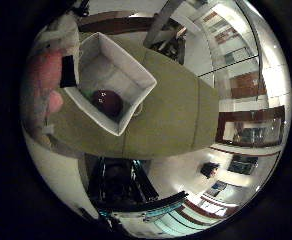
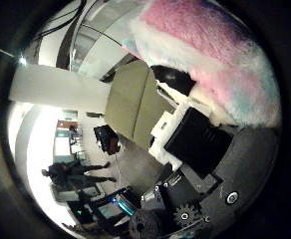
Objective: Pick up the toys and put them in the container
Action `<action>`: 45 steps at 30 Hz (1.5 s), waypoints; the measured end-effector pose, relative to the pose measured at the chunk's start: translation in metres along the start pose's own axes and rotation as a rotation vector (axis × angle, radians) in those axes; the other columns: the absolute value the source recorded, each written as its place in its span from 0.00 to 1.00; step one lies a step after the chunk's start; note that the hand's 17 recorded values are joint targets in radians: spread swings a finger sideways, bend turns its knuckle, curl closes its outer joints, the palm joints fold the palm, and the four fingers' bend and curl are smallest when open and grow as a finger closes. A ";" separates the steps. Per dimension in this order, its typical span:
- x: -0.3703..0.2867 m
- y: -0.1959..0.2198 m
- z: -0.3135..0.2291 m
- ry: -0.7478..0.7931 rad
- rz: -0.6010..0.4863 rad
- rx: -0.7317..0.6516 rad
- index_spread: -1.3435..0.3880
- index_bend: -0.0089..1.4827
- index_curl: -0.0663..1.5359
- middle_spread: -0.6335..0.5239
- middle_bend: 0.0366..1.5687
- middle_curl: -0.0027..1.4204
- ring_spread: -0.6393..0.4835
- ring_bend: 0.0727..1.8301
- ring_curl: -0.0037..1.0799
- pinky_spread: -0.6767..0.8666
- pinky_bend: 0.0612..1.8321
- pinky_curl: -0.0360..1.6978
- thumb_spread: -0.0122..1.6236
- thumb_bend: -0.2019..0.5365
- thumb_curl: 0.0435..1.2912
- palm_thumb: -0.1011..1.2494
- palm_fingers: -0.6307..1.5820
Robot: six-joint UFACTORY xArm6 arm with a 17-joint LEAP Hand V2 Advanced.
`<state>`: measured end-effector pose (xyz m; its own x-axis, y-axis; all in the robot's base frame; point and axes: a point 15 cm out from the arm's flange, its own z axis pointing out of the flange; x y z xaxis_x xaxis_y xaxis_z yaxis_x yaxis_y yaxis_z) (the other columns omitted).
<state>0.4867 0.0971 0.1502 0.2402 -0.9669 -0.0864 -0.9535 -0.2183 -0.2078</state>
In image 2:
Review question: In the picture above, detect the purple eggplant plush toy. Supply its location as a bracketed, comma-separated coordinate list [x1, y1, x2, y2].
[149, 64, 197, 98]

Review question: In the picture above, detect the pastel unicorn plush toy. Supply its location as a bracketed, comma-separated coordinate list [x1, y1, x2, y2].
[121, 0, 283, 129]

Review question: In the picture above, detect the black equipment cart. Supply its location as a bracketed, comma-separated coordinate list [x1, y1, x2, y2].
[67, 186, 144, 235]

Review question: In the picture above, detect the person in dark clothes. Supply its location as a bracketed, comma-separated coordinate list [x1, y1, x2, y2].
[41, 160, 118, 191]

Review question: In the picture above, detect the black cable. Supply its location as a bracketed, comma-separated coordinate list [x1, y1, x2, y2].
[32, 0, 88, 43]

